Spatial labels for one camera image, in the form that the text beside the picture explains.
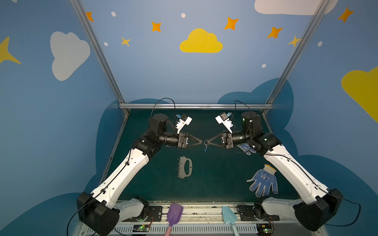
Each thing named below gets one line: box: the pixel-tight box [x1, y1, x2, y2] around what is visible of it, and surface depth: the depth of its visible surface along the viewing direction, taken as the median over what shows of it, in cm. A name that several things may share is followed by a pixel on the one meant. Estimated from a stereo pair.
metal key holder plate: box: [176, 155, 193, 179], surface depth 92 cm
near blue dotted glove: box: [246, 164, 279, 198], surface depth 86 cm
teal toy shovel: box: [221, 206, 241, 236], surface depth 74 cm
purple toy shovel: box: [164, 203, 184, 236], surface depth 75 cm
